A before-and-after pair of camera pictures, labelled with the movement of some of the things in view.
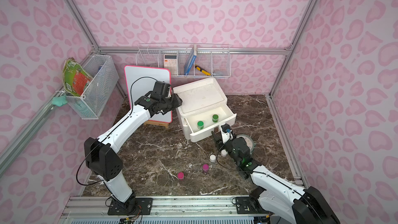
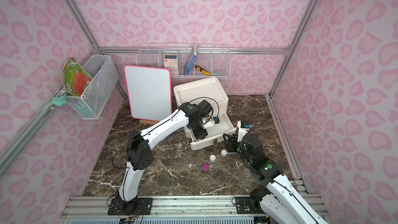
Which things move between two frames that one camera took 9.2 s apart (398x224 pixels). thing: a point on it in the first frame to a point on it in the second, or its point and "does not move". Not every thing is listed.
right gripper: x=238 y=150 to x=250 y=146
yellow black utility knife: x=202 y=70 does not move
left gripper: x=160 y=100 to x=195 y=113
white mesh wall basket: x=90 y=103 does not move
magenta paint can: x=205 y=168 does not move
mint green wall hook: x=59 y=101 does not move
